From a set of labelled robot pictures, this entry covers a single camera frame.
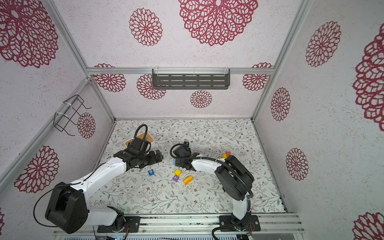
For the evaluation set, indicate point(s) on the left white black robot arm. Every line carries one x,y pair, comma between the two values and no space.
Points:
68,205

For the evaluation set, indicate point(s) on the orange wooden cylinder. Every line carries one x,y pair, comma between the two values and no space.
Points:
188,179

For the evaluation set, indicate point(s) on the yellow wooden cube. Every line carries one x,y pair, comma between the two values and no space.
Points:
178,173

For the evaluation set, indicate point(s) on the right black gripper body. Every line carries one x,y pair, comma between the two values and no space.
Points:
179,163

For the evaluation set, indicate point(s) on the black wire wall rack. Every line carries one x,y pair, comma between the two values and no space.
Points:
63,119

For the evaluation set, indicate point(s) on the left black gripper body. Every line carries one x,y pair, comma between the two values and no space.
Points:
148,159

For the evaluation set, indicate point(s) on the white wooden-lid tissue box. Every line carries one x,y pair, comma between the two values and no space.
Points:
148,137

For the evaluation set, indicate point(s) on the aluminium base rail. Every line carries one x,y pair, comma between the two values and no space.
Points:
195,226

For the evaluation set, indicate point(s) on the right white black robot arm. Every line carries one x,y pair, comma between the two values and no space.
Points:
235,178

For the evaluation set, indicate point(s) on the grey wall shelf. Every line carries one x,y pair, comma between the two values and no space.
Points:
191,80

